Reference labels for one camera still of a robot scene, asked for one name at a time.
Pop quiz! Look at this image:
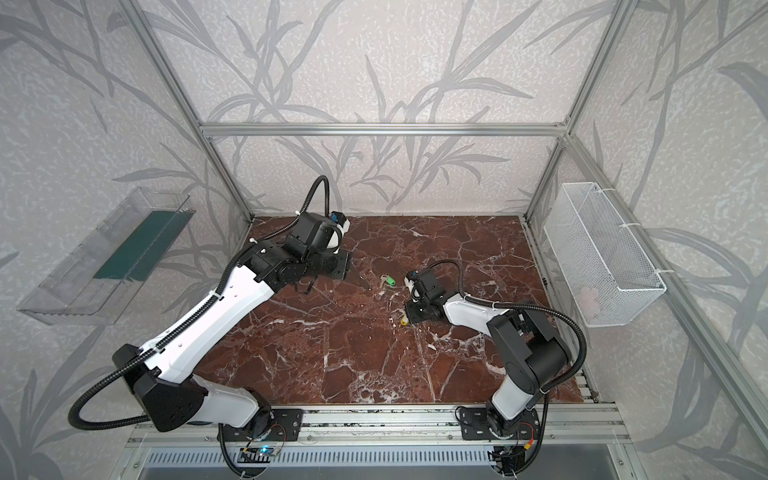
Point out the aluminium frame corner post right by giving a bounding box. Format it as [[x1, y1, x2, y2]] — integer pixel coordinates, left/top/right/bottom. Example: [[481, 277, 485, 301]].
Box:
[[524, 0, 638, 225]]

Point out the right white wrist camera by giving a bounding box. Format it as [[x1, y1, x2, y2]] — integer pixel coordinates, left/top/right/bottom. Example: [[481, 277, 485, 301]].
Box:
[[405, 271, 422, 298]]

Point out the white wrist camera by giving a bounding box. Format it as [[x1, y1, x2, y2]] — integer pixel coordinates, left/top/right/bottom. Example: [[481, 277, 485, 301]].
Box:
[[405, 271, 422, 298], [327, 211, 350, 252]]

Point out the small circuit board right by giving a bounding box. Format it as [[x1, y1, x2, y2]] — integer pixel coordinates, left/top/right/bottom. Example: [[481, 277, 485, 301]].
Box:
[[488, 442, 539, 478]]

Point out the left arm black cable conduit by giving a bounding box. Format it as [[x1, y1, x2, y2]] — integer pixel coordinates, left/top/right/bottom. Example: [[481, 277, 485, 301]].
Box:
[[67, 175, 332, 431]]

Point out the aluminium frame corner post left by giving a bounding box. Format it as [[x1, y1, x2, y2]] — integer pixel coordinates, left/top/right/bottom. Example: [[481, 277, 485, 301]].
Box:
[[117, 0, 254, 223]]

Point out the aluminium mounting rail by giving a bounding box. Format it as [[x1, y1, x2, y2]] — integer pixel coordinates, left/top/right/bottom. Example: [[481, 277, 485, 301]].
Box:
[[125, 403, 632, 448]]

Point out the small circuit board left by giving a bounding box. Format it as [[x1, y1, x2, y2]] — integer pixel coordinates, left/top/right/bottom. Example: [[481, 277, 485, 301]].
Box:
[[237, 444, 284, 465]]

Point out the white wire mesh basket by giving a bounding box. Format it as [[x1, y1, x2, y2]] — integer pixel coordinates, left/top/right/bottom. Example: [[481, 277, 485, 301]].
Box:
[[544, 182, 667, 328]]

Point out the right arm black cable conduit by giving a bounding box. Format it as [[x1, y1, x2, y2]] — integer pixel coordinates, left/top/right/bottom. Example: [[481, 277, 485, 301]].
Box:
[[428, 259, 589, 397]]

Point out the key with green tag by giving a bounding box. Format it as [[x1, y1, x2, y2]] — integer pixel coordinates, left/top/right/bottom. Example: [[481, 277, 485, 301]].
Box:
[[379, 275, 396, 288]]

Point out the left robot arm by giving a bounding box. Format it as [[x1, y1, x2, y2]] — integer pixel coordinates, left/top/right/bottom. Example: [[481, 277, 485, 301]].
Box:
[[113, 211, 351, 432]]

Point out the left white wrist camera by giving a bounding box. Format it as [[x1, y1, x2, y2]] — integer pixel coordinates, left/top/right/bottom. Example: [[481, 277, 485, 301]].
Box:
[[327, 211, 350, 252]]

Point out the clear plastic wall tray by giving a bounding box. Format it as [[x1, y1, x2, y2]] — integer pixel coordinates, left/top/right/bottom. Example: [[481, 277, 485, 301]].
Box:
[[18, 187, 196, 326]]

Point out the aluminium frame corner post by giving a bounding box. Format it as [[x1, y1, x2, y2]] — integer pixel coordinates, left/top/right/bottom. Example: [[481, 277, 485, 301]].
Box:
[[524, 0, 638, 225], [117, 0, 254, 223]]

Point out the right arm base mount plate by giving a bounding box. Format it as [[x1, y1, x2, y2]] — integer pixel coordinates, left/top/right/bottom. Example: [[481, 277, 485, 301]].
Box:
[[454, 405, 541, 444]]

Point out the aluminium frame horizontal bar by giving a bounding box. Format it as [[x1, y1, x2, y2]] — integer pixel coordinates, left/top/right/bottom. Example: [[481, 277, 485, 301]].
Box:
[[200, 123, 566, 137]]

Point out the small circuit board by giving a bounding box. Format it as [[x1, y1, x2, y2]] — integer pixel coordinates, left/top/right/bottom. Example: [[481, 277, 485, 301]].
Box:
[[488, 442, 539, 478], [237, 444, 284, 465]]

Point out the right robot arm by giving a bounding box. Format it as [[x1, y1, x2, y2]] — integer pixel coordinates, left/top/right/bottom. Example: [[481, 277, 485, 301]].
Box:
[[405, 269, 572, 438]]

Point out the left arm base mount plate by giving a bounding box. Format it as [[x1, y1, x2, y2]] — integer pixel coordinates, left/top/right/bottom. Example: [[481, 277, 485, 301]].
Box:
[[217, 408, 304, 443]]

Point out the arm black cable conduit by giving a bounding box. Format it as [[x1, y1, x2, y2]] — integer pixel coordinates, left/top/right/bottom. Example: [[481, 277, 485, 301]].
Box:
[[428, 259, 589, 397], [67, 175, 332, 431]]

